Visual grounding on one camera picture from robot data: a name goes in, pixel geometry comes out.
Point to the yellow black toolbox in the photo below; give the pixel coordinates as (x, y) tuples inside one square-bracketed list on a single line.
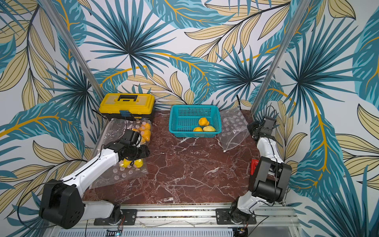
[(128, 106)]

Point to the dotted zip-top bag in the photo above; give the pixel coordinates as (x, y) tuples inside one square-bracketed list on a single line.
[(115, 129), (117, 174)]

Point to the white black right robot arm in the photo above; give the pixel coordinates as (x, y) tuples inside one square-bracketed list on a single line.
[(269, 176)]

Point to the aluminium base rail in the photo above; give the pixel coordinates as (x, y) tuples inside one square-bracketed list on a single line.
[(190, 220)]

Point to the orange fruits in left bag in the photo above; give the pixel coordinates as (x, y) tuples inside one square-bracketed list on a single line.
[(145, 130)]

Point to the yellow fruits in middle bag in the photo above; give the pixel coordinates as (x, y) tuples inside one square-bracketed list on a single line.
[(129, 164)]

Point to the clear zip-top bag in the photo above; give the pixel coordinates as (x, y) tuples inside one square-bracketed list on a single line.
[(234, 129)]

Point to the right aluminium frame post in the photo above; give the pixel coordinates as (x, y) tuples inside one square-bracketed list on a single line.
[(295, 21)]

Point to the teal plastic basket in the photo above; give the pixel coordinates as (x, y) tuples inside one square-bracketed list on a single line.
[(185, 118)]

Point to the yellow fruit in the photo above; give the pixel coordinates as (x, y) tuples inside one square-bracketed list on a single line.
[(198, 129)]

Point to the left aluminium frame post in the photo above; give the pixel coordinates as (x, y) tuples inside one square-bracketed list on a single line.
[(57, 20)]

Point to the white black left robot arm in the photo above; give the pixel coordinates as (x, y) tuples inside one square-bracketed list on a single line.
[(62, 203)]

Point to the aluminium frame post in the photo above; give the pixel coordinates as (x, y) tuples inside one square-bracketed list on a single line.
[(57, 20), (295, 21)]

